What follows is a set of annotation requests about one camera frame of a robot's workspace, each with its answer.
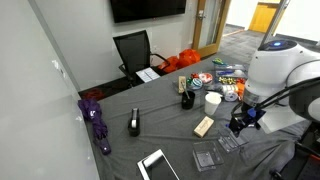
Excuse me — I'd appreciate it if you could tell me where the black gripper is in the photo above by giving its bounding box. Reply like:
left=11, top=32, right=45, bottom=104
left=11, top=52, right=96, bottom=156
left=228, top=106, right=268, bottom=138

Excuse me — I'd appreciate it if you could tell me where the clear plastic container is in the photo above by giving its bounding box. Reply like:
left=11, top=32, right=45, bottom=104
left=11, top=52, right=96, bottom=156
left=217, top=128, right=250, bottom=154
left=192, top=140, right=225, bottom=173

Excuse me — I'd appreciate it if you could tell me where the white ribbon spool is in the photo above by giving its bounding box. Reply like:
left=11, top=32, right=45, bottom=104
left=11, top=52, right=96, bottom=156
left=223, top=89, right=240, bottom=103

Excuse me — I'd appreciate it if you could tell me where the white paper cup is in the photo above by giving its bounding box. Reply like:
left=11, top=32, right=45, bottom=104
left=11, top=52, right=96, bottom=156
left=203, top=92, right=223, bottom=116

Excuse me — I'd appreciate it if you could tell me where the wooden greetings stamp block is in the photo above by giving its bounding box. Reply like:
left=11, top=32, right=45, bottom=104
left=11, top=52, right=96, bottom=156
left=193, top=115, right=215, bottom=139

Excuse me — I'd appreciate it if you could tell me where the blue ribbon bundle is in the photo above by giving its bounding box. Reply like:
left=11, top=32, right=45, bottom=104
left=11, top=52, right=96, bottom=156
left=218, top=69, right=236, bottom=76

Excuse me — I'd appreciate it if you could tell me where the black pen cup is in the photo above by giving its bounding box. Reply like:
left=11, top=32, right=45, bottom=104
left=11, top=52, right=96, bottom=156
left=180, top=90, right=197, bottom=110

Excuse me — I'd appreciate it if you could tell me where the clear organizer tray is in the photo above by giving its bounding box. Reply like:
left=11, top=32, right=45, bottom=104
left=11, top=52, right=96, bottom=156
left=213, top=63, right=250, bottom=86

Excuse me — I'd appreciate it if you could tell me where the red white round tin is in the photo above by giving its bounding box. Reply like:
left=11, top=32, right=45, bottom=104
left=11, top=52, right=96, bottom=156
left=198, top=72, right=214, bottom=84

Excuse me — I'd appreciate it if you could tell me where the silver pen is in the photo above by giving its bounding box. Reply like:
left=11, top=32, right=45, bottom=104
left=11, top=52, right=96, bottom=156
left=182, top=84, right=192, bottom=100

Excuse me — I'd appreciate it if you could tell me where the plain wooden stamp block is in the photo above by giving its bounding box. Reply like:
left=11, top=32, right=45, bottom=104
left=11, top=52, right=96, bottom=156
left=177, top=75, right=188, bottom=94

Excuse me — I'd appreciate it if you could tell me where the gray tablecloth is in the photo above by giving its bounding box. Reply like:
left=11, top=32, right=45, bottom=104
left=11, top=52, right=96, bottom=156
left=84, top=51, right=316, bottom=180

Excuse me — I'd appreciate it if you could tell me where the orange bag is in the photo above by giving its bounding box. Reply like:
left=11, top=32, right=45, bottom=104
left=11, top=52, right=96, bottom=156
left=159, top=48, right=202, bottom=74

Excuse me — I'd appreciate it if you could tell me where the white framed tablet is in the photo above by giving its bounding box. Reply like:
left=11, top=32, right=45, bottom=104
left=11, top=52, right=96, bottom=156
left=136, top=148, right=181, bottom=180

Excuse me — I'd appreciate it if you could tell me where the wooden framed glass door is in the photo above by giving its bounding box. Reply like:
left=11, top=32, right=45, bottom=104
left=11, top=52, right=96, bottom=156
left=191, top=0, right=232, bottom=58

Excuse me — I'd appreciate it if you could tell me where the white paper sheet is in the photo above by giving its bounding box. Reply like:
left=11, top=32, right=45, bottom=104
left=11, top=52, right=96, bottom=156
left=135, top=67, right=162, bottom=84

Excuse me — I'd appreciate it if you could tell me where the yellow wooden door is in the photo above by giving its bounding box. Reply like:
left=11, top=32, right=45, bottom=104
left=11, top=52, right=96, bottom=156
left=248, top=1, right=280, bottom=34

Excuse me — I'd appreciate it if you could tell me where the black mesh office chair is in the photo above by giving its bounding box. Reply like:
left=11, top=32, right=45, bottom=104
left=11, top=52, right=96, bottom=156
left=112, top=29, right=171, bottom=88

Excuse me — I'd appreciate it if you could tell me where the purple folded umbrella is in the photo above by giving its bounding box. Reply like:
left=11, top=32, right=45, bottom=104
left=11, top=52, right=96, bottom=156
left=77, top=98, right=113, bottom=156

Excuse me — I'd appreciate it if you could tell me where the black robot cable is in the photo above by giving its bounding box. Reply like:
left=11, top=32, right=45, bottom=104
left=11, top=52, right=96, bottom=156
left=231, top=75, right=320, bottom=116

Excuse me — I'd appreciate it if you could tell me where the gray metal frame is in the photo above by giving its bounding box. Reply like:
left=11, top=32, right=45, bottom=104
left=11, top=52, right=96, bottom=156
left=259, top=0, right=292, bottom=48

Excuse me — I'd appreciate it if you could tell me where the black wall television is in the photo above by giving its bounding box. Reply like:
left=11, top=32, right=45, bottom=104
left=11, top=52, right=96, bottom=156
left=109, top=0, right=188, bottom=24

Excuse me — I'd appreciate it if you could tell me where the red cord bundle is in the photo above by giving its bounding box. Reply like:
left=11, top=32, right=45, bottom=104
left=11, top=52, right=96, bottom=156
left=81, top=88, right=106, bottom=101

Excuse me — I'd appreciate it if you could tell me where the white wall whiteboard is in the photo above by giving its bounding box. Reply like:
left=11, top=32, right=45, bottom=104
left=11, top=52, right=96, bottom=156
left=0, top=0, right=101, bottom=180

